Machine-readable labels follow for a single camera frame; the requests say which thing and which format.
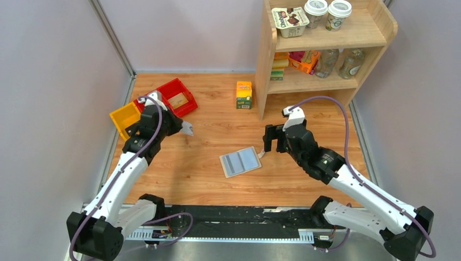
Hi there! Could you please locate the grey translucent card holder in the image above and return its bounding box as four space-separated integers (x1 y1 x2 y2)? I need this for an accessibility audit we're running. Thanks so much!
219 146 265 178

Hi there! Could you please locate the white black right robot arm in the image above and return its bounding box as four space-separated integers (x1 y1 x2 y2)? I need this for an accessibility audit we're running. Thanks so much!
263 123 437 260

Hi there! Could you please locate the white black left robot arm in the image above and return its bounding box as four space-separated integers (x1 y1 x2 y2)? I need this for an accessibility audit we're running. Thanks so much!
66 104 183 260

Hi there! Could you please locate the gold credit card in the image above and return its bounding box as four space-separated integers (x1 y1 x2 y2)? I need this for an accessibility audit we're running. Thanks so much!
168 92 189 109

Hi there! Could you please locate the yellow plastic bin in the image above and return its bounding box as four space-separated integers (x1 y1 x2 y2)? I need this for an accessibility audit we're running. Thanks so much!
109 102 141 141

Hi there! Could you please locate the red middle plastic bin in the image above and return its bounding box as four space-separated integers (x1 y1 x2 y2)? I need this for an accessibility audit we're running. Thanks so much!
133 90 177 116

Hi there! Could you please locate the red plastic bin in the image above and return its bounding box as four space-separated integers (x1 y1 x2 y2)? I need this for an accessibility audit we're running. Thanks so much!
133 90 177 116
156 78 198 117

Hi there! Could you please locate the red far plastic bin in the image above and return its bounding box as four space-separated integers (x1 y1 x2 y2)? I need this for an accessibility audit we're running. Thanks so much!
156 78 198 117

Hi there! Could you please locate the yellow green juice carton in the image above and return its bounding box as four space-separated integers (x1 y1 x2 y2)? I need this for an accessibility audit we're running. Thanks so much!
236 81 253 109

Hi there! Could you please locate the yellow green sponge stack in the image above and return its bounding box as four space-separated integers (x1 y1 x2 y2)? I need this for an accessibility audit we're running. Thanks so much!
270 52 289 80

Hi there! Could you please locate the orange snack box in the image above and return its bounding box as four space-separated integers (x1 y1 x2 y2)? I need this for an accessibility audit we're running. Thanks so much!
289 50 320 75

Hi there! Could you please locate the left clear plastic bottle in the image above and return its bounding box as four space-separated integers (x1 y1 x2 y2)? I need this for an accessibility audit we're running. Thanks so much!
314 49 340 78

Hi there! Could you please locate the clear plastic bottle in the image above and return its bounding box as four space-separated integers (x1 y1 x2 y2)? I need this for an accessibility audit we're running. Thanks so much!
314 49 340 78
338 48 366 79

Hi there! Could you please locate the wooden shelf unit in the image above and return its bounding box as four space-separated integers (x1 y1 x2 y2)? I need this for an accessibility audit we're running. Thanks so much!
253 1 398 120

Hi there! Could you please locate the right clear plastic bottle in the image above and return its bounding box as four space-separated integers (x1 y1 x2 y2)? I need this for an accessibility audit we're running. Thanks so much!
338 48 366 79

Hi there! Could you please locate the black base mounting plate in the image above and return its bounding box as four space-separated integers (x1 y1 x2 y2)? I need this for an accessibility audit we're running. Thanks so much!
145 205 344 241

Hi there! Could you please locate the Chobani yogurt cup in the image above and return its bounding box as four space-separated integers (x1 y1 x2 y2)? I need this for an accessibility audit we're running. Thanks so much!
271 7 310 38

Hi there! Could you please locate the left white-lidded paper cup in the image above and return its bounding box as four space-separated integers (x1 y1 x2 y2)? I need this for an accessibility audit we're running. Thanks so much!
303 0 328 29

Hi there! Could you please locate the white-lidded paper cup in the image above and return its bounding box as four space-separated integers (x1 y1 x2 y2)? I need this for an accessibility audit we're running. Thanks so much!
325 0 352 32
303 0 328 29

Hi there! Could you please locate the right white-lidded paper cup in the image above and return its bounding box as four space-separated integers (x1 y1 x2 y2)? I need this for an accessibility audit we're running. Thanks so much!
325 0 352 32

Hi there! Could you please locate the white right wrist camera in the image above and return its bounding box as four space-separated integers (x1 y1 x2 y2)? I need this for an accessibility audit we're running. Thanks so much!
282 107 306 132

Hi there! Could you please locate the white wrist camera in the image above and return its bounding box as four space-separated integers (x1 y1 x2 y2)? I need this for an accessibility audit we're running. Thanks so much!
137 91 169 110
282 107 306 132

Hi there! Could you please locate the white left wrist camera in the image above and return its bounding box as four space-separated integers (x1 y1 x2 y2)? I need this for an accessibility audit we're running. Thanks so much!
137 91 169 110

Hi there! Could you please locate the aluminium frame rail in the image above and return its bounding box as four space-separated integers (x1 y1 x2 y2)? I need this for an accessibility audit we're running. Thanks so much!
65 203 415 261

